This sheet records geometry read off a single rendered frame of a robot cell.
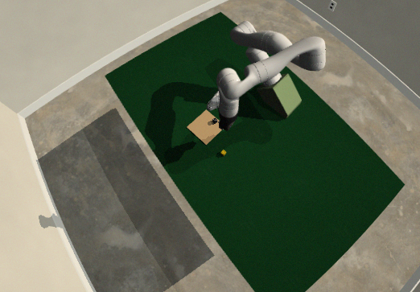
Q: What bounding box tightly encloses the cream square mat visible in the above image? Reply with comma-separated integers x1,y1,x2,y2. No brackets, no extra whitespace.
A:
187,110,221,145

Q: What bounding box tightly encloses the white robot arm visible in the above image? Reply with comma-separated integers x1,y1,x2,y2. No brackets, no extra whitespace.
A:
216,21,326,111

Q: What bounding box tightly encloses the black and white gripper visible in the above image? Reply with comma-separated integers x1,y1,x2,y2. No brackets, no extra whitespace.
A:
207,91,239,131

